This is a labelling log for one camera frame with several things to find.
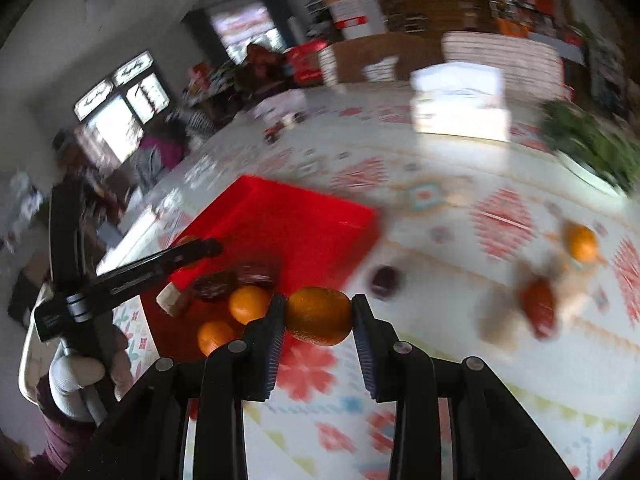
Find patterned chair back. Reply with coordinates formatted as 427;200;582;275
442;30;566;103

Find small dark date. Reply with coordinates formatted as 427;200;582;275
236;261;278;288
192;270;240;303
367;265;403;301

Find person's left hand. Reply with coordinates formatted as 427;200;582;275
50;327;135;421

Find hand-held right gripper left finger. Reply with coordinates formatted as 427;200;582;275
60;294;288;480

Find red plastic tray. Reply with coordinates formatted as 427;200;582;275
139;175;378;361

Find large glossy red date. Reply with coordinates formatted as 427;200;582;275
517;277;558;338

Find window with red banner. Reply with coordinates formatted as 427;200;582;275
210;2;281;56

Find large orange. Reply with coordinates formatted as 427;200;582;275
286;286;353;347

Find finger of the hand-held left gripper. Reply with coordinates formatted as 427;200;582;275
92;239;224;311

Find white tissue pack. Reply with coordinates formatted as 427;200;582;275
410;62;511;141

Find spinach leaves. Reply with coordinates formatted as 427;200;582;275
542;100;640;191

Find brown chair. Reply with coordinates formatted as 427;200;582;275
332;35;443;83

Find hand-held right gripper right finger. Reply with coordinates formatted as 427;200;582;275
351;294;576;480

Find medium orange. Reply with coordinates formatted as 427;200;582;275
229;285;273;326

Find window with patterned panes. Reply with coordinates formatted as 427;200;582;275
75;50;168;161

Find pale sugarcane chunk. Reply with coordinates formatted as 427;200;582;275
477;285;531;356
156;284;195;317
552;270;596;316

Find pale green oval plate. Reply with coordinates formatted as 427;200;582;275
555;150;636;198

